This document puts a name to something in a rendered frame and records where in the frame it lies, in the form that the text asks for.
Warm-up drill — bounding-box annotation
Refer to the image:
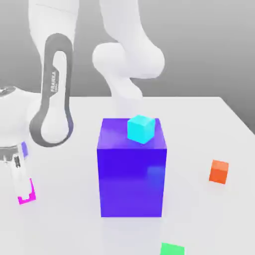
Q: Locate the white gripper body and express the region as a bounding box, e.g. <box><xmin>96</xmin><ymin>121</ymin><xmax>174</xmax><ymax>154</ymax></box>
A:
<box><xmin>9</xmin><ymin>162</ymin><xmax>33</xmax><ymax>199</ymax></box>

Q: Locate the large purple box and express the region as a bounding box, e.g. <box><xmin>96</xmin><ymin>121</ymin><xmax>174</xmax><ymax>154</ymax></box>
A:
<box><xmin>96</xmin><ymin>118</ymin><xmax>167</xmax><ymax>218</ymax></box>

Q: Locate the small cyan cube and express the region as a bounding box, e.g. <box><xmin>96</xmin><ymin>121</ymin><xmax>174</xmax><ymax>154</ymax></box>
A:
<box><xmin>127</xmin><ymin>114</ymin><xmax>156</xmax><ymax>145</ymax></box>

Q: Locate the small green cube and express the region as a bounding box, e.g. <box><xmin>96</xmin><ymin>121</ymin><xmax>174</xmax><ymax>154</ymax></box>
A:
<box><xmin>160</xmin><ymin>242</ymin><xmax>185</xmax><ymax>255</ymax></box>

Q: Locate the small magenta cube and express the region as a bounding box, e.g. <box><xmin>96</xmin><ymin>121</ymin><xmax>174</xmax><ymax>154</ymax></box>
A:
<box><xmin>17</xmin><ymin>177</ymin><xmax>37</xmax><ymax>205</ymax></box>

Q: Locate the small orange cube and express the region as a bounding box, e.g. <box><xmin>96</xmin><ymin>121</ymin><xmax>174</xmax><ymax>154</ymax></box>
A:
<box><xmin>208</xmin><ymin>159</ymin><xmax>229</xmax><ymax>185</ymax></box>

